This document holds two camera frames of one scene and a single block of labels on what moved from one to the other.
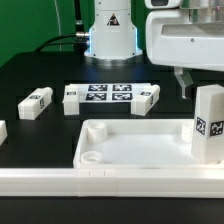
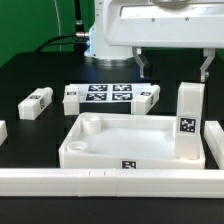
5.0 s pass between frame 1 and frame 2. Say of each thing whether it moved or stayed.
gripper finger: moved
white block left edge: stayed
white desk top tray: moved
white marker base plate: stayed
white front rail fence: stayed
